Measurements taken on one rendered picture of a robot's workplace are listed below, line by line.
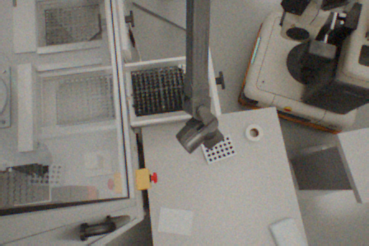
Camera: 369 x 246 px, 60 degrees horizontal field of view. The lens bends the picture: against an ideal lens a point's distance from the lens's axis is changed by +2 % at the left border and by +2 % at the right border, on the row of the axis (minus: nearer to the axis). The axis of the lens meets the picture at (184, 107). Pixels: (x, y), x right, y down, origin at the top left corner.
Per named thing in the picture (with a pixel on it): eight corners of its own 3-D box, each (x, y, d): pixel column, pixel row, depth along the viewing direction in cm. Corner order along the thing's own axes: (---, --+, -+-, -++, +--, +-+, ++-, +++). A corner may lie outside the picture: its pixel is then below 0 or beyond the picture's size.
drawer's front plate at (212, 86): (207, 56, 134) (208, 44, 123) (218, 122, 126) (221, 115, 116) (203, 57, 134) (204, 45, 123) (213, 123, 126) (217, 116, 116)
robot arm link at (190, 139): (206, 103, 84) (191, 95, 92) (174, 131, 82) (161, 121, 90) (225, 132, 90) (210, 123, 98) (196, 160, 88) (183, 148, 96)
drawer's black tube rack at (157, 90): (186, 70, 130) (186, 64, 124) (192, 110, 126) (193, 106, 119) (133, 76, 129) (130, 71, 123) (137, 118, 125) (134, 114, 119)
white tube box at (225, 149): (228, 136, 131) (229, 134, 127) (235, 155, 129) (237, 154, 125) (200, 146, 130) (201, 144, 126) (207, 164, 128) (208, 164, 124)
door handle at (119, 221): (132, 211, 66) (112, 218, 48) (133, 224, 66) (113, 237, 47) (109, 215, 66) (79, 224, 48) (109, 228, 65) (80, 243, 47)
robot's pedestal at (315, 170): (324, 144, 206) (405, 118, 133) (340, 191, 199) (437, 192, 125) (279, 153, 205) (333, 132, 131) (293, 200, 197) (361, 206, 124)
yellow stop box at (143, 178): (151, 169, 119) (149, 167, 112) (153, 188, 117) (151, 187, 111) (137, 170, 119) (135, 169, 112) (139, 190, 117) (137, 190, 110)
